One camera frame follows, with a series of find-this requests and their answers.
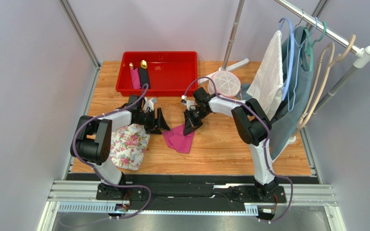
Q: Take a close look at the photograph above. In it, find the metal clothes rack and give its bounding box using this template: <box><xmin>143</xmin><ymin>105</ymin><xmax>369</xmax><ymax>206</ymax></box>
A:
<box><xmin>198</xmin><ymin>0</ymin><xmax>370</xmax><ymax>143</ymax></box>

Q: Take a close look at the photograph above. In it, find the blue hanger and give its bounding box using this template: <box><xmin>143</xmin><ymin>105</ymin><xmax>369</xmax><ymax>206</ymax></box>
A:
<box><xmin>279</xmin><ymin>17</ymin><xmax>296</xmax><ymax>112</ymax></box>

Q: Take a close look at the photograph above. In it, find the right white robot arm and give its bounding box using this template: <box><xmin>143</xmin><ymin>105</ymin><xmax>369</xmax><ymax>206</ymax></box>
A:
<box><xmin>182</xmin><ymin>88</ymin><xmax>278</xmax><ymax>196</ymax></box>

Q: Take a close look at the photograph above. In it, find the purple cable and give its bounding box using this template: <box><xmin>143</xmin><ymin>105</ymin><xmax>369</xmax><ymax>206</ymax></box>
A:
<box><xmin>183</xmin><ymin>76</ymin><xmax>295</xmax><ymax>224</ymax></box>
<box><xmin>71</xmin><ymin>83</ymin><xmax>152</xmax><ymax>225</ymax></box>

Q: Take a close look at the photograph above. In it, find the magenta paper napkin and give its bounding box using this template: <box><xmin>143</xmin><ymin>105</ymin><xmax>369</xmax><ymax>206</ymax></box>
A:
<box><xmin>162</xmin><ymin>124</ymin><xmax>195</xmax><ymax>154</ymax></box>

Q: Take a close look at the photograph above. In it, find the beige hanger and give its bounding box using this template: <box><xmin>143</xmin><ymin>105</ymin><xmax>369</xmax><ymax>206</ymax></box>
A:
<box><xmin>297</xmin><ymin>34</ymin><xmax>357</xmax><ymax>131</ymax></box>
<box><xmin>296</xmin><ymin>42</ymin><xmax>335</xmax><ymax>131</ymax></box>

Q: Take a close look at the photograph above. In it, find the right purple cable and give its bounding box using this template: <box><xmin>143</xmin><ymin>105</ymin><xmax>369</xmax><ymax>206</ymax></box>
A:
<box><xmin>183</xmin><ymin>76</ymin><xmax>295</xmax><ymax>224</ymax></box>

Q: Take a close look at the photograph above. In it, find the white towel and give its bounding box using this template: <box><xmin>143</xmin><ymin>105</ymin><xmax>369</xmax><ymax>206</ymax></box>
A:
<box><xmin>246</xmin><ymin>30</ymin><xmax>284</xmax><ymax>119</ymax></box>

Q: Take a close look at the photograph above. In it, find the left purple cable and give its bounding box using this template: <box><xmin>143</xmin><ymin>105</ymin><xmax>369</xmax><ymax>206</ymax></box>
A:
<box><xmin>71</xmin><ymin>83</ymin><xmax>152</xmax><ymax>225</ymax></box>

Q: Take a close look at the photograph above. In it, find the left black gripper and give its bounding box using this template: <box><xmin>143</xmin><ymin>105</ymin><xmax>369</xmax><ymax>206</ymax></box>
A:
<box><xmin>135</xmin><ymin>108</ymin><xmax>171</xmax><ymax>135</ymax></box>

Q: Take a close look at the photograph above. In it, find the floral tray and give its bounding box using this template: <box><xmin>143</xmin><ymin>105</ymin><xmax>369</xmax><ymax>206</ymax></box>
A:
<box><xmin>110</xmin><ymin>124</ymin><xmax>150</xmax><ymax>171</ymax></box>

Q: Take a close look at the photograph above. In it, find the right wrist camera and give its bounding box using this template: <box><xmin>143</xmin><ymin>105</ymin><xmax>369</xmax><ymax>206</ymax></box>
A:
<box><xmin>181</xmin><ymin>95</ymin><xmax>196</xmax><ymax>111</ymax></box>

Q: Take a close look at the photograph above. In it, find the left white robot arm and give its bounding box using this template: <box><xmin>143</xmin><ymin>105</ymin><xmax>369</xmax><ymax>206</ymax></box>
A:
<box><xmin>70</xmin><ymin>95</ymin><xmax>170</xmax><ymax>191</ymax></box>

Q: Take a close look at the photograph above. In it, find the white round mesh basket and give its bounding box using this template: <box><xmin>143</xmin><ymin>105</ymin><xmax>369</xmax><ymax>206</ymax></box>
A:
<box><xmin>211</xmin><ymin>71</ymin><xmax>241</xmax><ymax>98</ymax></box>

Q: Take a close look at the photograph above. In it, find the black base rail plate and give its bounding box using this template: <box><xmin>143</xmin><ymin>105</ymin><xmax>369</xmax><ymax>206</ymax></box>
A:
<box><xmin>96</xmin><ymin>174</ymin><xmax>289</xmax><ymax>212</ymax></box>

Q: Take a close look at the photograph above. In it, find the blue-grey garment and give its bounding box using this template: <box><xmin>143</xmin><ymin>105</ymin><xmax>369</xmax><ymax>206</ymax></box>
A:
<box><xmin>240</xmin><ymin>26</ymin><xmax>313</xmax><ymax>160</ymax></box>

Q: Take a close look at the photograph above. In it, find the green hanger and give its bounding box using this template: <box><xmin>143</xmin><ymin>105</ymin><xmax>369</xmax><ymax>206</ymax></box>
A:
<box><xmin>304</xmin><ymin>17</ymin><xmax>327</xmax><ymax>72</ymax></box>

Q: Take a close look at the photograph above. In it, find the red plastic bin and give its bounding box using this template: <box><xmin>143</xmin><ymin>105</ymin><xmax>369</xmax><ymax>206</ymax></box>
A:
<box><xmin>115</xmin><ymin>51</ymin><xmax>198</xmax><ymax>97</ymax></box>

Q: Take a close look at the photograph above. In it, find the pink rolled napkin bundle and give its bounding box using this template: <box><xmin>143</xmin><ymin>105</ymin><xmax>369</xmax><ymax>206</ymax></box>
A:
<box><xmin>129</xmin><ymin>63</ymin><xmax>142</xmax><ymax>90</ymax></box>

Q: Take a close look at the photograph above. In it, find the black rolled napkin bundle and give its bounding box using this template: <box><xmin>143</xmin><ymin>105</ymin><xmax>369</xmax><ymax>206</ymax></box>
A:
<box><xmin>138</xmin><ymin>60</ymin><xmax>151</xmax><ymax>89</ymax></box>

